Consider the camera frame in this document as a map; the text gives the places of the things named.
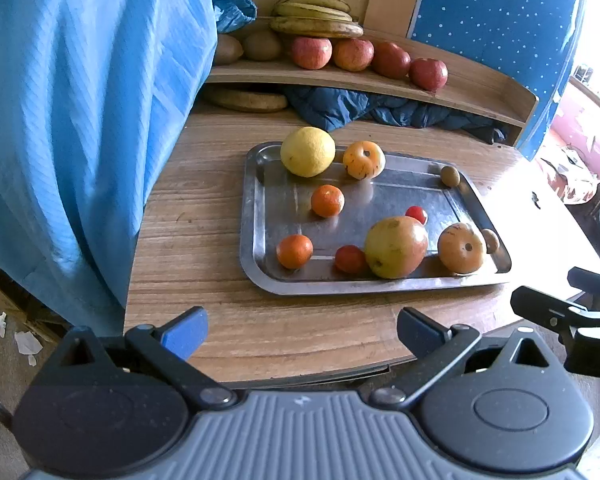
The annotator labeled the orange tangerine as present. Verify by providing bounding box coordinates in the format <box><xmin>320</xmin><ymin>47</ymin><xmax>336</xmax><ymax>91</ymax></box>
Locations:
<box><xmin>276</xmin><ymin>234</ymin><xmax>314</xmax><ymax>270</ymax></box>
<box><xmin>311</xmin><ymin>185</ymin><xmax>346</xmax><ymax>219</ymax></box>

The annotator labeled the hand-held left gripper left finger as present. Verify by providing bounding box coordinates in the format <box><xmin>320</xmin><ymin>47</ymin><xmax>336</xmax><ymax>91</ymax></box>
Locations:
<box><xmin>39</xmin><ymin>306</ymin><xmax>239</xmax><ymax>409</ymax></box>

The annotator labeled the metal tray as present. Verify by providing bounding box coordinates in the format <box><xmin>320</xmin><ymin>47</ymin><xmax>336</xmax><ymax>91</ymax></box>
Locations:
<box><xmin>240</xmin><ymin>141</ymin><xmax>512</xmax><ymax>296</ymax></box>

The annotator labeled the red apple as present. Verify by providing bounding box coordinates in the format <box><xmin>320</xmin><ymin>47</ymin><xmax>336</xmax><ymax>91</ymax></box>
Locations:
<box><xmin>371</xmin><ymin>41</ymin><xmax>412</xmax><ymax>80</ymax></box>
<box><xmin>292</xmin><ymin>36</ymin><xmax>333</xmax><ymax>71</ymax></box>
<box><xmin>332</xmin><ymin>37</ymin><xmax>375</xmax><ymax>72</ymax></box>
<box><xmin>409</xmin><ymin>57</ymin><xmax>449</xmax><ymax>92</ymax></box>

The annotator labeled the blue white-dotted panel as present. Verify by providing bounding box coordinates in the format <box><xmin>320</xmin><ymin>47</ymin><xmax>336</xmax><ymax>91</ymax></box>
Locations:
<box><xmin>407</xmin><ymin>0</ymin><xmax>588</xmax><ymax>161</ymax></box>

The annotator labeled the curved wooden shelf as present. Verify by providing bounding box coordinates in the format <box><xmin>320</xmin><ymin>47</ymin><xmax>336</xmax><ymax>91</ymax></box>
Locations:
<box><xmin>202</xmin><ymin>15</ymin><xmax>540</xmax><ymax>148</ymax></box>

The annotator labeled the large brown kiwi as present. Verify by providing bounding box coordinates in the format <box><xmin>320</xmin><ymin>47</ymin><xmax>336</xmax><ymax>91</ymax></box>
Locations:
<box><xmin>215</xmin><ymin>34</ymin><xmax>244</xmax><ymax>65</ymax></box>
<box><xmin>243</xmin><ymin>30</ymin><xmax>283</xmax><ymax>62</ymax></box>

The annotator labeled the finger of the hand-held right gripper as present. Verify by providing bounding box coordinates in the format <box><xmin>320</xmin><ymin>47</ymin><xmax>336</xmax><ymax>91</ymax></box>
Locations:
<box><xmin>511</xmin><ymin>285</ymin><xmax>589</xmax><ymax>334</ymax></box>
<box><xmin>567</xmin><ymin>266</ymin><xmax>600</xmax><ymax>295</ymax></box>

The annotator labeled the pink patterned cloth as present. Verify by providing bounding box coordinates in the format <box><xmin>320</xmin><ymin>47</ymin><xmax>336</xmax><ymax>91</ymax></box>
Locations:
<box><xmin>535</xmin><ymin>77</ymin><xmax>600</xmax><ymax>206</ymax></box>

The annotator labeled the light blue curtain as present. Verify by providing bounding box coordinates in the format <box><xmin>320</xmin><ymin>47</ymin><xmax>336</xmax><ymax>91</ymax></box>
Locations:
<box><xmin>0</xmin><ymin>0</ymin><xmax>218</xmax><ymax>336</ymax></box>

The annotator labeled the crumpled blue plastic bag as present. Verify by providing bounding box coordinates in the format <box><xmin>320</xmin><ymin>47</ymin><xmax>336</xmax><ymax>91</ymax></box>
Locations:
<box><xmin>207</xmin><ymin>0</ymin><xmax>258</xmax><ymax>36</ymax></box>

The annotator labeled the large yellow lemon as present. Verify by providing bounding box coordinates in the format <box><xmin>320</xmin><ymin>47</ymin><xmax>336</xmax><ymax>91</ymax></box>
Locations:
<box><xmin>280</xmin><ymin>126</ymin><xmax>337</xmax><ymax>178</ymax></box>

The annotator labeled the large green-red apple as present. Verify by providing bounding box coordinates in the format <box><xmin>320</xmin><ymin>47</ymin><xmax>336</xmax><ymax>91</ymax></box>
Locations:
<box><xmin>364</xmin><ymin>216</ymin><xmax>429</xmax><ymax>280</ymax></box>

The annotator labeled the dark blue jacket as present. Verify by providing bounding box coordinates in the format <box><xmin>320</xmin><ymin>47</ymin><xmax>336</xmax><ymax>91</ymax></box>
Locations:
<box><xmin>282</xmin><ymin>85</ymin><xmax>508</xmax><ymax>143</ymax></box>

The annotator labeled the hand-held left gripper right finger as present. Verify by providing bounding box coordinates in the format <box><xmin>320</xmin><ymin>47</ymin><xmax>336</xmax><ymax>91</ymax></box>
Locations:
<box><xmin>369</xmin><ymin>306</ymin><xmax>567</xmax><ymax>408</ymax></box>

